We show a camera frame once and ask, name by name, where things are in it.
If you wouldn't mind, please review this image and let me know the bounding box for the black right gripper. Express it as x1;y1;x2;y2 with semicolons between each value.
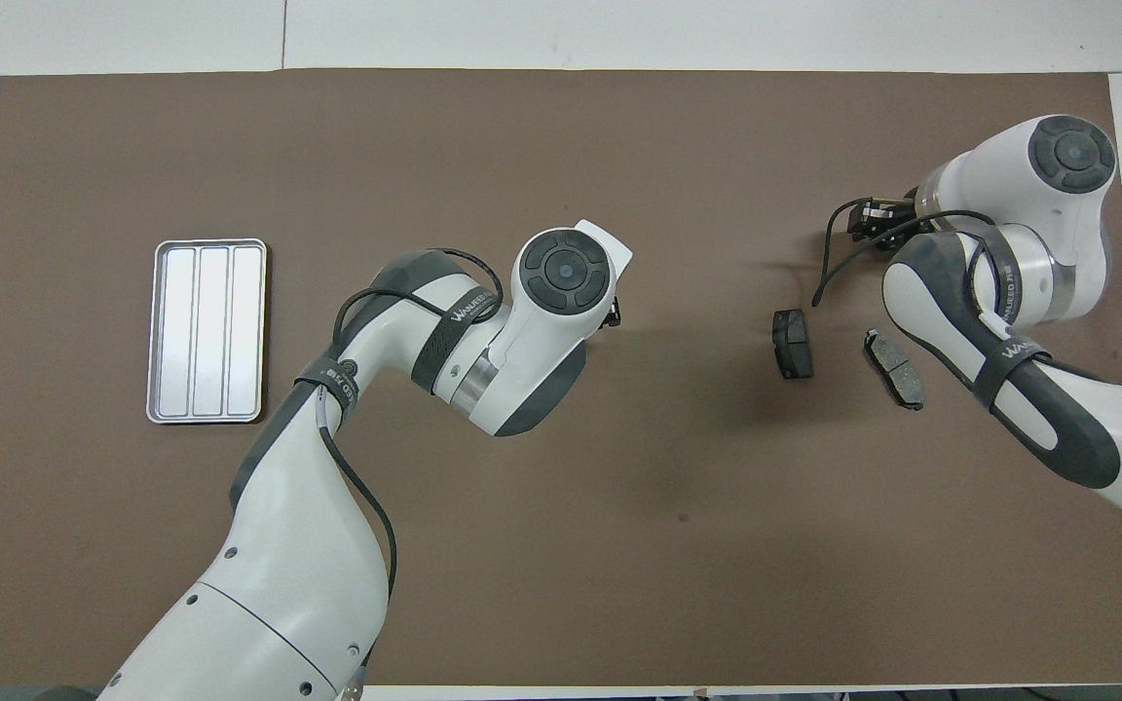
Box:
846;193;924;251

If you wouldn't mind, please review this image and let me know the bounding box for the silver metal tray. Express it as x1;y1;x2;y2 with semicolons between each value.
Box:
145;238;269;425

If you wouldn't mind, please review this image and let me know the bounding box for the dark rectangular brake pad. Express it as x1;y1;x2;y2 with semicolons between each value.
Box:
771;309;813;381

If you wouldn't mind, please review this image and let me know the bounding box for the dark curved brake pad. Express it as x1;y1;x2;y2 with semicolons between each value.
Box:
864;328;925;412

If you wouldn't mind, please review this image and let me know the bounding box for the brown table mat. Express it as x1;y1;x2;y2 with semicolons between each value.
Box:
0;68;1122;688

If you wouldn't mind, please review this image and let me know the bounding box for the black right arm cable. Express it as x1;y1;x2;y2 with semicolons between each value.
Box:
811;195;1000;322

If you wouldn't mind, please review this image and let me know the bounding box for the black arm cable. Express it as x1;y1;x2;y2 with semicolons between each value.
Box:
318;246;505;683
811;195;1000;322

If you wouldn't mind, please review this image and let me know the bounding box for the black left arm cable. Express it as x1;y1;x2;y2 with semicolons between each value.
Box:
318;246;505;683

